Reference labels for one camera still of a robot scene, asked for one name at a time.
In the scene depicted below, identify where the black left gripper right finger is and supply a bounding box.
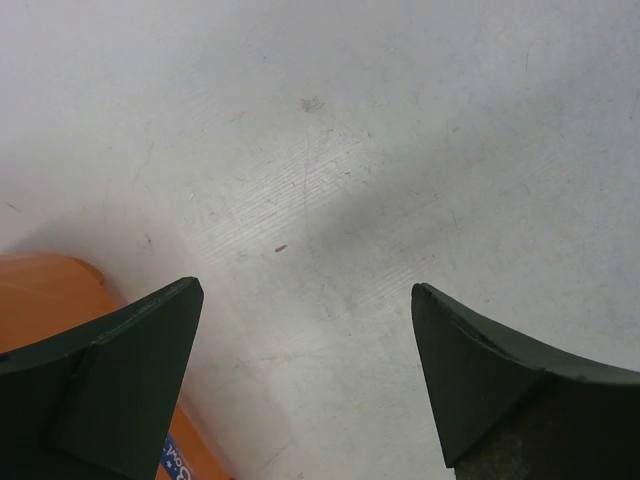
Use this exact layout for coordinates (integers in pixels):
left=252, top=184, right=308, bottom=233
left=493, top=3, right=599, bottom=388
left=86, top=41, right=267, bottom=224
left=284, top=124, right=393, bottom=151
left=411, top=284, right=639, bottom=479

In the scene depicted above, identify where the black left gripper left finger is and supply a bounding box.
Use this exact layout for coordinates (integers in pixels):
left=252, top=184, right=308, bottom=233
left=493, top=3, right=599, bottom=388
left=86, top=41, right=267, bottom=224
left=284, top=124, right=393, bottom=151
left=1, top=277, right=204, bottom=479

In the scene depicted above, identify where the orange plastic basket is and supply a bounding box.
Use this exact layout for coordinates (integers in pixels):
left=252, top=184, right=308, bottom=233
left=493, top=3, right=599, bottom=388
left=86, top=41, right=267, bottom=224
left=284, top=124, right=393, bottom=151
left=1, top=253, right=226, bottom=479

